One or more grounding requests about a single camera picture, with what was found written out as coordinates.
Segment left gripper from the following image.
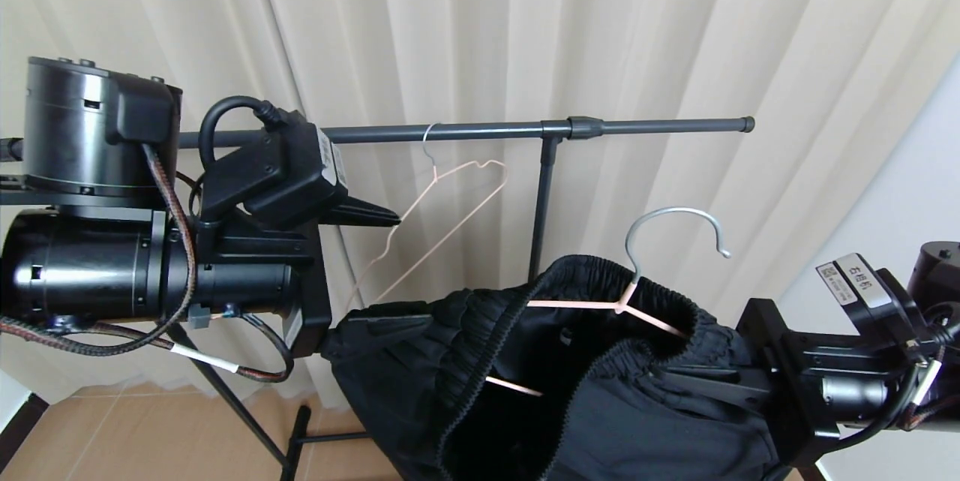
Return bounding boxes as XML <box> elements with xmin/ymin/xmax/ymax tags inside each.
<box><xmin>0</xmin><ymin>207</ymin><xmax>335</xmax><ymax>359</ymax></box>

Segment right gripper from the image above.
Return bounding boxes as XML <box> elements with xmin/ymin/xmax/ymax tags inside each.
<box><xmin>660</xmin><ymin>297</ymin><xmax>925</xmax><ymax>468</ymax></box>

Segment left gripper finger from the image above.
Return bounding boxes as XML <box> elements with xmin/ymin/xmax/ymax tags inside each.
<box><xmin>326</xmin><ymin>314</ymin><xmax>434</xmax><ymax>350</ymax></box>
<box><xmin>322</xmin><ymin>194</ymin><xmax>402</xmax><ymax>228</ymax></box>

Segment pink clothes hanger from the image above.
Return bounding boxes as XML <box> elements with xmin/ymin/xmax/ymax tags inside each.
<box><xmin>484</xmin><ymin>207</ymin><xmax>732</xmax><ymax>398</ymax></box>
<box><xmin>345</xmin><ymin>123</ymin><xmax>509</xmax><ymax>309</ymax></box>

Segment black shorts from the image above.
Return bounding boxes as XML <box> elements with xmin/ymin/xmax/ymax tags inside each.
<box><xmin>322</xmin><ymin>254</ymin><xmax>796</xmax><ymax>481</ymax></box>

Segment black clothes rack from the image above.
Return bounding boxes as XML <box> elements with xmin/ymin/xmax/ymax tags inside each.
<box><xmin>0</xmin><ymin>116</ymin><xmax>756</xmax><ymax>481</ymax></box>

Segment white curtain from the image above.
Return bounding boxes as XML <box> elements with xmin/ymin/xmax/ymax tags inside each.
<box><xmin>0</xmin><ymin>0</ymin><xmax>960</xmax><ymax>407</ymax></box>

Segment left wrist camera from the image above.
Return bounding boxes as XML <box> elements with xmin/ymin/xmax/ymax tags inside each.
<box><xmin>196</xmin><ymin>110</ymin><xmax>352</xmax><ymax>234</ymax></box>

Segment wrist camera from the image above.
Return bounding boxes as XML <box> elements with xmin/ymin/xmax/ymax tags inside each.
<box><xmin>816</xmin><ymin>252</ymin><xmax>947</xmax><ymax>353</ymax></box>
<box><xmin>196</xmin><ymin>110</ymin><xmax>352</xmax><ymax>234</ymax></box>

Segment black cable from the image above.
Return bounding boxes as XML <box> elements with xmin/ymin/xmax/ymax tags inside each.
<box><xmin>836</xmin><ymin>323</ymin><xmax>960</xmax><ymax>453</ymax></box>
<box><xmin>199</xmin><ymin>96</ymin><xmax>290</xmax><ymax>167</ymax></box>

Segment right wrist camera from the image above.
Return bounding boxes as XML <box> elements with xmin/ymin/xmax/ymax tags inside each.
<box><xmin>816</xmin><ymin>252</ymin><xmax>947</xmax><ymax>353</ymax></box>

